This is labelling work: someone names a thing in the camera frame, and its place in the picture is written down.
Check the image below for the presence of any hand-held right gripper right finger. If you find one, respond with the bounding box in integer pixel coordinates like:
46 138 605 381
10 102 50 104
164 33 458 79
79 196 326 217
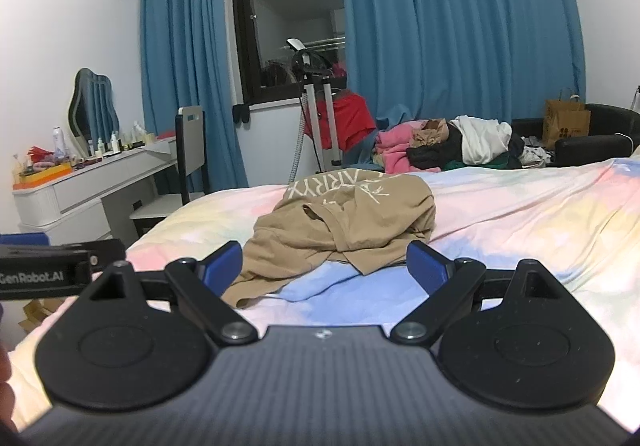
390 240 565 346

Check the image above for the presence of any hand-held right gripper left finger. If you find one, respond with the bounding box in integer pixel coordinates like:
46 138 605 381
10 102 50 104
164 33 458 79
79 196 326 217
87 240 259 346

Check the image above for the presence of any tan t-shirt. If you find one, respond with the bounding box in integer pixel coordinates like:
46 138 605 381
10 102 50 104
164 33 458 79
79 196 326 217
220 169 437 309

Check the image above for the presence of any cardboard box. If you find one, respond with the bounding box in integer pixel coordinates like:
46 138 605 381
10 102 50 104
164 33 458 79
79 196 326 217
17 298 66 334

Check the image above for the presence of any white dressing table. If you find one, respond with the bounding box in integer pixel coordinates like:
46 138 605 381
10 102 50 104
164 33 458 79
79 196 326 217
12 136 181 247

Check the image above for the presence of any orange box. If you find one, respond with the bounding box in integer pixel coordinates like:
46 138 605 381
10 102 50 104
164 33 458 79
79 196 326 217
12 162 73 188

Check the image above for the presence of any black garment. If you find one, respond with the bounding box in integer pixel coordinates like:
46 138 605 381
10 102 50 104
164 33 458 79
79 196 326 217
406 123 526 169

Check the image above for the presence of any pastel tie-dye blanket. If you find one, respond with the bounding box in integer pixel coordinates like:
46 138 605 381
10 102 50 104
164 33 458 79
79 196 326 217
0 157 640 432

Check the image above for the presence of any grey chair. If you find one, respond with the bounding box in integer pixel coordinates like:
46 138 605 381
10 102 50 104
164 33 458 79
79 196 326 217
129 105 208 239

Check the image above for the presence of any pink cloth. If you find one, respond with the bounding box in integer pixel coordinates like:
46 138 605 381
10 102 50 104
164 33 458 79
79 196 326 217
375 122 443 174

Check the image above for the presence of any green garment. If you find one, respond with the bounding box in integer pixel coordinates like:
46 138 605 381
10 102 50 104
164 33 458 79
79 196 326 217
440 153 523 172

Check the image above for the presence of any brown patterned cloth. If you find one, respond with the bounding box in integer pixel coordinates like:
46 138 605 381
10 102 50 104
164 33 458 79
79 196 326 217
410 118 453 149

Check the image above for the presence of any patterned white cloth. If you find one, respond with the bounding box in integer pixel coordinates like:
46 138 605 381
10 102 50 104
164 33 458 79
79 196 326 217
520 143 553 167

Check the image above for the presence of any red garment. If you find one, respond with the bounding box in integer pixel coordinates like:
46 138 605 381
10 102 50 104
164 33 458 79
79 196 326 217
305 93 377 149

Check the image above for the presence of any wavy framed mirror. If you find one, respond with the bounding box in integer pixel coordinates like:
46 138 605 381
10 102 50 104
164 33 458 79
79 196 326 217
67 67 122 147

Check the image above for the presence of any black sofa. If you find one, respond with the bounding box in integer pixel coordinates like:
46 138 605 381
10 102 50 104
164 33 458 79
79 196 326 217
510 102 640 168

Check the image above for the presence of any narrow blue curtain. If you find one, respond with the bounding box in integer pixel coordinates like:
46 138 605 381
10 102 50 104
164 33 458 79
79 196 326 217
139 0 251 199

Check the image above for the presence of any wide blue curtain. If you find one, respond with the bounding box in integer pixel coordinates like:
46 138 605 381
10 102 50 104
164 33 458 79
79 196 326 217
335 0 587 127

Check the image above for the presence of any dark framed window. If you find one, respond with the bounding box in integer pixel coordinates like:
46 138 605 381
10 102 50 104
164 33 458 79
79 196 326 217
229 0 351 107

